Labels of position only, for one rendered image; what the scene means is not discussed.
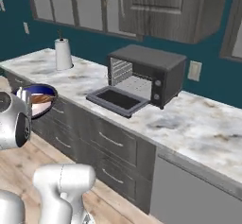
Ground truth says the grey dishwasher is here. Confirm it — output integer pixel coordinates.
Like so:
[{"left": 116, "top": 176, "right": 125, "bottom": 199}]
[{"left": 149, "top": 154, "right": 242, "bottom": 224}]

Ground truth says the toaster oven door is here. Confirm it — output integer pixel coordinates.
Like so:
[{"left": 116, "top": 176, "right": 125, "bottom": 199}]
[{"left": 85, "top": 85, "right": 150, "bottom": 119}]

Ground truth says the dark grey toaster oven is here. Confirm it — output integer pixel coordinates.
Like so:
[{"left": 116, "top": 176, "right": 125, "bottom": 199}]
[{"left": 106, "top": 43, "right": 188, "bottom": 110}]

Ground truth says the beige wall outlet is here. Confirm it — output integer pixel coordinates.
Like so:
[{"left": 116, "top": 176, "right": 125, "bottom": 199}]
[{"left": 187, "top": 60, "right": 203, "bottom": 82}]

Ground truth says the white paper towel roll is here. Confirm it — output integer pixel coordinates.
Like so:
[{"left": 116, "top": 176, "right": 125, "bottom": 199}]
[{"left": 54, "top": 38, "right": 75, "bottom": 72}]

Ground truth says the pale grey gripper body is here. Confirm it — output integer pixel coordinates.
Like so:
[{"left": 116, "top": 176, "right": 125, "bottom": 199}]
[{"left": 16, "top": 86, "right": 33, "bottom": 118}]

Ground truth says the blue bowl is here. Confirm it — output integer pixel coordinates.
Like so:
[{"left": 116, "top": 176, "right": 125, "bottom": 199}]
[{"left": 13, "top": 82, "right": 59, "bottom": 120}]

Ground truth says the grey wooden wall cupboard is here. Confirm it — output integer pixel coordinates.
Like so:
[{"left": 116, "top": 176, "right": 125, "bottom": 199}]
[{"left": 138, "top": 0, "right": 233, "bottom": 44}]

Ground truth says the brown bread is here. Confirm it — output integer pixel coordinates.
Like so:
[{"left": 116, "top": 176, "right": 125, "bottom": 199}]
[{"left": 30, "top": 93, "right": 55, "bottom": 105}]

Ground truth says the grey wooden cupboard door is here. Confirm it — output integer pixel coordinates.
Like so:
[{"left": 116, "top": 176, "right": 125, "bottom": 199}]
[{"left": 118, "top": 0, "right": 186, "bottom": 37}]

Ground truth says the grey drawer front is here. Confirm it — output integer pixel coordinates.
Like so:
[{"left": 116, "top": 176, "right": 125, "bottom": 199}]
[
  {"left": 46, "top": 97, "right": 93, "bottom": 141},
  {"left": 90, "top": 116, "right": 139, "bottom": 168},
  {"left": 93, "top": 158, "right": 139, "bottom": 202},
  {"left": 4, "top": 71, "right": 32, "bottom": 94},
  {"left": 31, "top": 120, "right": 79, "bottom": 163}
]

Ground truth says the toaster oven wire rack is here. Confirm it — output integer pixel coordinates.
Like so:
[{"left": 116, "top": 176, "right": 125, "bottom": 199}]
[{"left": 116, "top": 75, "right": 153, "bottom": 99}]

